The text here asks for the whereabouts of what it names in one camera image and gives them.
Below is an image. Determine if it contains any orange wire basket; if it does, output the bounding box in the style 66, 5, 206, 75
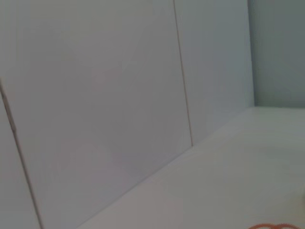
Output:
247, 223, 302, 229

